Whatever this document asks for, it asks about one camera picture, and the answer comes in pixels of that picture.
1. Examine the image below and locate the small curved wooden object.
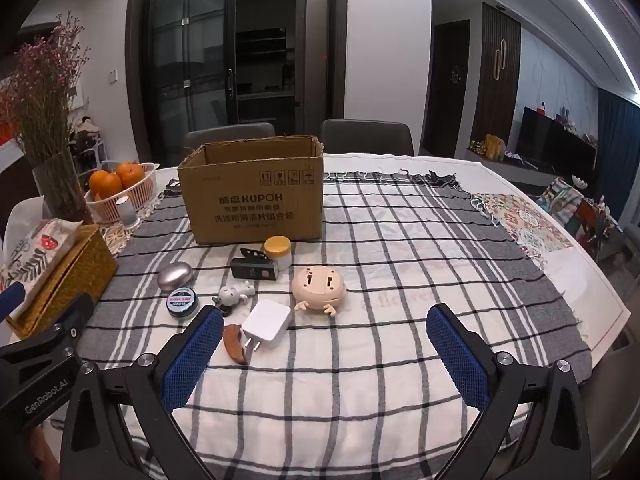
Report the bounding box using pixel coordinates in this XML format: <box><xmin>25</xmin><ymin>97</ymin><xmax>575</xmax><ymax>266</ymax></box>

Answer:
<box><xmin>223</xmin><ymin>324</ymin><xmax>249</xmax><ymax>366</ymax></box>

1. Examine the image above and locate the dark slatted wall cabinet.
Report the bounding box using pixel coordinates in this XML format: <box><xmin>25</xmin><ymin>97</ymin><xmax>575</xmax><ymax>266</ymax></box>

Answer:
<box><xmin>475</xmin><ymin>2</ymin><xmax>521</xmax><ymax>148</ymax></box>

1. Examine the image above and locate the ceiling light strip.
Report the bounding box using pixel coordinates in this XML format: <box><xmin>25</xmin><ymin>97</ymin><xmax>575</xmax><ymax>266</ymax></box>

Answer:
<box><xmin>537</xmin><ymin>0</ymin><xmax>640</xmax><ymax>96</ymax></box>

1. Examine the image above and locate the black television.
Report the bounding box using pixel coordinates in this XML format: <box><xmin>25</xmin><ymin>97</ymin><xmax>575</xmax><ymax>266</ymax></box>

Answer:
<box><xmin>517</xmin><ymin>106</ymin><xmax>598</xmax><ymax>176</ymax></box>

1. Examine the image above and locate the silver refrigerator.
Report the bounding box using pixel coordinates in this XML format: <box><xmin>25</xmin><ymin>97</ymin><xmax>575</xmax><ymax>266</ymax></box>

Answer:
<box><xmin>294</xmin><ymin>0</ymin><xmax>331</xmax><ymax>136</ymax></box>

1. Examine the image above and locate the small white cylinder lamp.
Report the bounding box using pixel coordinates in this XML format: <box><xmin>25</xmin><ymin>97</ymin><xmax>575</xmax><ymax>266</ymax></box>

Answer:
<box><xmin>116</xmin><ymin>196</ymin><xmax>141</xmax><ymax>231</ymax></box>

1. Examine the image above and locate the yellow lid plastic jar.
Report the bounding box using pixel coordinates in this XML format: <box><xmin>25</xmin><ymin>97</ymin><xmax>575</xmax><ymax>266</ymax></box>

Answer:
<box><xmin>263</xmin><ymin>236</ymin><xmax>293</xmax><ymax>272</ymax></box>

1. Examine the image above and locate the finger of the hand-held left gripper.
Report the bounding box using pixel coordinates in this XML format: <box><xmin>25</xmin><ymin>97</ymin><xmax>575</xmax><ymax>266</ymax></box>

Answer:
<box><xmin>0</xmin><ymin>282</ymin><xmax>26</xmax><ymax>320</ymax></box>
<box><xmin>0</xmin><ymin>292</ymin><xmax>97</xmax><ymax>361</ymax></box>

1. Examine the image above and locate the colourful patterned cushion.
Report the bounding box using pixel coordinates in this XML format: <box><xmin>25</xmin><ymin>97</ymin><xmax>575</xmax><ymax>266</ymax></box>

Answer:
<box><xmin>537</xmin><ymin>177</ymin><xmax>618</xmax><ymax>261</ymax></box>

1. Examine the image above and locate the woven wicker tissue box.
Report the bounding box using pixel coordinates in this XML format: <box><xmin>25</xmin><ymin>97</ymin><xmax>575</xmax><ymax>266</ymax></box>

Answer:
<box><xmin>5</xmin><ymin>224</ymin><xmax>120</xmax><ymax>338</ymax></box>

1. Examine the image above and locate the person's left hand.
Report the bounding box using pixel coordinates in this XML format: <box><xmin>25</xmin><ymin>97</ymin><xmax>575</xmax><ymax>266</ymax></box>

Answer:
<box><xmin>20</xmin><ymin>407</ymin><xmax>65</xmax><ymax>480</ymax></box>

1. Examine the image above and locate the grey dining chair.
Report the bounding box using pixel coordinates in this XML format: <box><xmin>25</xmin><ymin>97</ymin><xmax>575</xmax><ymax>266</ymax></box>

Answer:
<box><xmin>184</xmin><ymin>122</ymin><xmax>277</xmax><ymax>166</ymax></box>
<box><xmin>320</xmin><ymin>119</ymin><xmax>415</xmax><ymax>157</ymax></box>

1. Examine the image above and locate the silver egg-shaped metal soap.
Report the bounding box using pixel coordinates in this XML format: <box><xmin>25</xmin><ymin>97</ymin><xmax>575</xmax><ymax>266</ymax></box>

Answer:
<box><xmin>157</xmin><ymin>261</ymin><xmax>193</xmax><ymax>291</ymax></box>

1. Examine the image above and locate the black rectangular case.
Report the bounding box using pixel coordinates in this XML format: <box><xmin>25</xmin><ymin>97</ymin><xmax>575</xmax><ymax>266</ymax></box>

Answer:
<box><xmin>231</xmin><ymin>257</ymin><xmax>279</xmax><ymax>282</ymax></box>

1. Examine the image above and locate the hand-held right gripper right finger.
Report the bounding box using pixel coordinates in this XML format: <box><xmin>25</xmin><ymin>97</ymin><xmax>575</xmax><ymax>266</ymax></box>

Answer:
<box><xmin>425</xmin><ymin>302</ymin><xmax>593</xmax><ymax>480</ymax></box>

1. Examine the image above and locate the small round dark tin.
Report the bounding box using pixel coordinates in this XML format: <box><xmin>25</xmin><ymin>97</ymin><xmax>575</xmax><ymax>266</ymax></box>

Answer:
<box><xmin>166</xmin><ymin>287</ymin><xmax>200</xmax><ymax>318</ymax></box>

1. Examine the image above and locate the glass vase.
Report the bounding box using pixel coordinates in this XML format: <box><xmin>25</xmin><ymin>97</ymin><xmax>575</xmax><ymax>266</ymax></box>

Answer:
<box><xmin>32</xmin><ymin>147</ymin><xmax>93</xmax><ymax>224</ymax></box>

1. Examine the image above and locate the white plug charger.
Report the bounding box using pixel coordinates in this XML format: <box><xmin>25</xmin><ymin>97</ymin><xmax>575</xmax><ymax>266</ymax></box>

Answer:
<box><xmin>241</xmin><ymin>300</ymin><xmax>292</xmax><ymax>358</ymax></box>

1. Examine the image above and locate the white plastic basket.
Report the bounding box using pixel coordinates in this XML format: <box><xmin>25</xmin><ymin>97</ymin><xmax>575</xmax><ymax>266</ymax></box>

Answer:
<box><xmin>84</xmin><ymin>161</ymin><xmax>160</xmax><ymax>224</ymax></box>

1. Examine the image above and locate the grey checked tablecloth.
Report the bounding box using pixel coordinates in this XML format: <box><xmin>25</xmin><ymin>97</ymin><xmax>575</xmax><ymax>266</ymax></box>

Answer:
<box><xmin>77</xmin><ymin>170</ymin><xmax>593</xmax><ymax>480</ymax></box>

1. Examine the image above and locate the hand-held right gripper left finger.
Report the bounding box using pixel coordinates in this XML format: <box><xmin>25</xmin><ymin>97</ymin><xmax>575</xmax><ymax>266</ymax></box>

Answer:
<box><xmin>60</xmin><ymin>305</ymin><xmax>226</xmax><ymax>480</ymax></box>

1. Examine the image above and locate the dark sliding glass door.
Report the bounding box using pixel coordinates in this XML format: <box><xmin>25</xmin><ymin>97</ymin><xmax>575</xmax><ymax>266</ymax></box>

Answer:
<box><xmin>131</xmin><ymin>0</ymin><xmax>236</xmax><ymax>161</ymax></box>

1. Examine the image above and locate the blue curtain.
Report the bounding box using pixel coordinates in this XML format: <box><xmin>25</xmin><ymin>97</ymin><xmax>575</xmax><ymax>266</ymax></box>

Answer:
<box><xmin>595</xmin><ymin>87</ymin><xmax>640</xmax><ymax>241</ymax></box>

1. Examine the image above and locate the pile of oranges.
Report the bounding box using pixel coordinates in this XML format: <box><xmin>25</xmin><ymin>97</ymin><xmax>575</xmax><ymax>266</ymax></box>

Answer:
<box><xmin>89</xmin><ymin>161</ymin><xmax>146</xmax><ymax>201</ymax></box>

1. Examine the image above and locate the low television cabinet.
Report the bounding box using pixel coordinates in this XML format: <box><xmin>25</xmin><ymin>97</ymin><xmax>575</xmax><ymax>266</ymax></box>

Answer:
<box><xmin>467</xmin><ymin>147</ymin><xmax>543</xmax><ymax>196</ymax></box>

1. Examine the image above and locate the white figure keychain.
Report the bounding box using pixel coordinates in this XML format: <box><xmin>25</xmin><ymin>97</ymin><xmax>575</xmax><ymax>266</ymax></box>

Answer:
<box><xmin>212</xmin><ymin>280</ymin><xmax>255</xmax><ymax>316</ymax></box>

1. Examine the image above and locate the yellow bag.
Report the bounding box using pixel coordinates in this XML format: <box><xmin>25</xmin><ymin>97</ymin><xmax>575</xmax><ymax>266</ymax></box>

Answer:
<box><xmin>482</xmin><ymin>134</ymin><xmax>506</xmax><ymax>161</ymax></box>

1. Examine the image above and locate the brown cardboard box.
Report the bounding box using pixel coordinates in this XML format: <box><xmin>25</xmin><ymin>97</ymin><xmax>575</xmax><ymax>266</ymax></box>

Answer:
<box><xmin>177</xmin><ymin>135</ymin><xmax>326</xmax><ymax>246</ymax></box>

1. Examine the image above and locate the beige round crab toy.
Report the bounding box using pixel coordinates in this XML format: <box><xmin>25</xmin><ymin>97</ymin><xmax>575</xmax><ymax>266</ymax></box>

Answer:
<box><xmin>290</xmin><ymin>266</ymin><xmax>347</xmax><ymax>316</ymax></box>

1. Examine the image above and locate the floral printed tissue pack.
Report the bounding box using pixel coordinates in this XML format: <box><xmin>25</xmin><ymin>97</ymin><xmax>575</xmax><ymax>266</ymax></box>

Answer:
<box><xmin>0</xmin><ymin>197</ymin><xmax>83</xmax><ymax>318</ymax></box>

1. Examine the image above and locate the dark room door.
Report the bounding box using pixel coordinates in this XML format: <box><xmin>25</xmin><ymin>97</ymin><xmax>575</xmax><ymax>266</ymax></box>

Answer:
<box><xmin>432</xmin><ymin>20</ymin><xmax>471</xmax><ymax>156</ymax></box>

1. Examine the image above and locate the white shelf rack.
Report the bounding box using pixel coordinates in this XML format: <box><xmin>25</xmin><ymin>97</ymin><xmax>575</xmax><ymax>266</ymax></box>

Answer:
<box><xmin>70</xmin><ymin>117</ymin><xmax>108</xmax><ymax>171</ymax></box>

